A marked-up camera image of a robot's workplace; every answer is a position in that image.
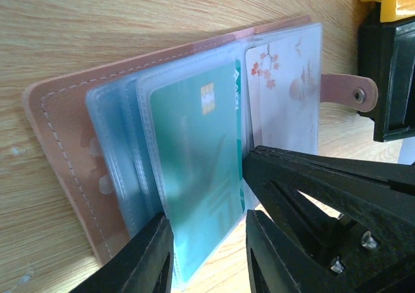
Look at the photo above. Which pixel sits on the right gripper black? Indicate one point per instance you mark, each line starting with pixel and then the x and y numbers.
pixel 370 249

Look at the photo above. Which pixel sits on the brown leather card holder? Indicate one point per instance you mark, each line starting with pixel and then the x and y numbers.
pixel 96 128

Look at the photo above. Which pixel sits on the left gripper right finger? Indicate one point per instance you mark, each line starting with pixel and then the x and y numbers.
pixel 276 264

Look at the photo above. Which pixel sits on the black bin with teal cards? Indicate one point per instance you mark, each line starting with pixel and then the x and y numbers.
pixel 386 55

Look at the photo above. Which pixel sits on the teal credit card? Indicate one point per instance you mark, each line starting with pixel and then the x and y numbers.
pixel 199 148

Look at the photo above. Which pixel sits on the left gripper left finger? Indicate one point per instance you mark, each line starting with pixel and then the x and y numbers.
pixel 145 264

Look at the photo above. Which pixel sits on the white blossom credit card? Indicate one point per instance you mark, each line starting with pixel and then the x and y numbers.
pixel 284 92

